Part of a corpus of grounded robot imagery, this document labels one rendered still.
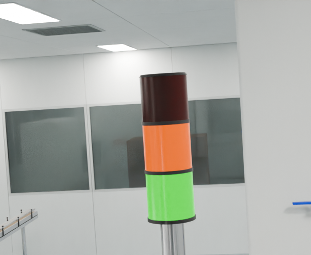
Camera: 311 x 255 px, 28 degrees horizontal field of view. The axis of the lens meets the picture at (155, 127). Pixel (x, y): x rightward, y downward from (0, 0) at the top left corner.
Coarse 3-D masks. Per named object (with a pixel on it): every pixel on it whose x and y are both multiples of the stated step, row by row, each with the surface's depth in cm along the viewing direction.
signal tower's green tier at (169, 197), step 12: (156, 180) 64; (168, 180) 64; (180, 180) 64; (192, 180) 65; (156, 192) 64; (168, 192) 64; (180, 192) 64; (192, 192) 65; (156, 204) 64; (168, 204) 64; (180, 204) 64; (192, 204) 65; (156, 216) 64; (168, 216) 64; (180, 216) 64; (192, 216) 65
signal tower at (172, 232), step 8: (176, 72) 64; (184, 72) 65; (176, 120) 63; (184, 120) 64; (192, 168) 65; (160, 224) 64; (168, 224) 64; (176, 224) 65; (168, 232) 65; (176, 232) 65; (184, 232) 66; (168, 240) 65; (176, 240) 65; (184, 240) 66; (168, 248) 65; (176, 248) 65; (184, 248) 66
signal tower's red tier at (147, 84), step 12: (144, 84) 64; (156, 84) 63; (168, 84) 63; (180, 84) 64; (144, 96) 64; (156, 96) 63; (168, 96) 63; (180, 96) 64; (144, 108) 64; (156, 108) 63; (168, 108) 63; (180, 108) 64; (144, 120) 65; (156, 120) 63; (168, 120) 63
